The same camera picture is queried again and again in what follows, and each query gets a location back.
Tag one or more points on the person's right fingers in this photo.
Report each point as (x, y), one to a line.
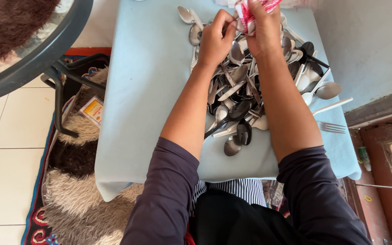
(258, 15)

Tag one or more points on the light blue tablecloth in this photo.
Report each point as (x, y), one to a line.
(141, 85)

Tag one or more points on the pile of mixed cutlery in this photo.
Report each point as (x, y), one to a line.
(236, 85)

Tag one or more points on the brown fluffy fur cover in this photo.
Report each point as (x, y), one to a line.
(9, 27)

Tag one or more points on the small green and white bottle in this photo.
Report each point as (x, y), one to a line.
(364, 158)

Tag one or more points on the steel fork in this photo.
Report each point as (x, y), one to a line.
(332, 127)

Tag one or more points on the grey brown shaggy rug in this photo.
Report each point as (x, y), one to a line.
(77, 204)

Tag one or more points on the round glass table dark frame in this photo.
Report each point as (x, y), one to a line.
(46, 51)

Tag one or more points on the person's left hand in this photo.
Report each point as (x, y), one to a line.
(214, 42)

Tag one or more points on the person's right hand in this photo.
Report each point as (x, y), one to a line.
(265, 35)

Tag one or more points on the thin metal rod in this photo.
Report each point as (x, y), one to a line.
(383, 186)

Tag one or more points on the patterned dark carpet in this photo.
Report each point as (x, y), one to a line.
(37, 221)

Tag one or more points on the white plastic knife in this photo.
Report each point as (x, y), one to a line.
(333, 105)

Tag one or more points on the red and white checked cloth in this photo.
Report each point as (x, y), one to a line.
(245, 15)

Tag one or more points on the yellow rubber band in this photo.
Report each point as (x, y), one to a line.
(368, 198)

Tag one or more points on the yellow and white box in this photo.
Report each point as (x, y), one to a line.
(93, 110)

